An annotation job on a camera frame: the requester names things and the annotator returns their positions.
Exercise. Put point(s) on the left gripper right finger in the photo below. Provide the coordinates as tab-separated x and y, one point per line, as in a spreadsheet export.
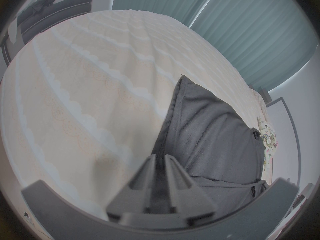
185	194

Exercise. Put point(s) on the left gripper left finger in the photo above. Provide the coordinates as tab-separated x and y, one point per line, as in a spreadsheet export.
135	196

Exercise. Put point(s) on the black shorts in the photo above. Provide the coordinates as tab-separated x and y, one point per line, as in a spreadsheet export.
212	134

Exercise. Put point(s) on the bed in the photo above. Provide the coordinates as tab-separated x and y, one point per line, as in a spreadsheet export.
87	96

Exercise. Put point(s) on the white printed garment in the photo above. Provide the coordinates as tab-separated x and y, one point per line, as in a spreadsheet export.
268	141

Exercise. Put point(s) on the cream pillow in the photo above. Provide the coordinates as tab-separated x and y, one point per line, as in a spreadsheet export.
258	104

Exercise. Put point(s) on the grey bedside table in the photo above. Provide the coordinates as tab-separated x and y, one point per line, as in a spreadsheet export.
263	95

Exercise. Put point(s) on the blue-green curtain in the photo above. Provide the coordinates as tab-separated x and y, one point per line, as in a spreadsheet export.
155	1
262	34

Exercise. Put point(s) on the dark garment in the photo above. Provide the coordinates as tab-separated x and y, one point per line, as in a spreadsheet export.
42	2

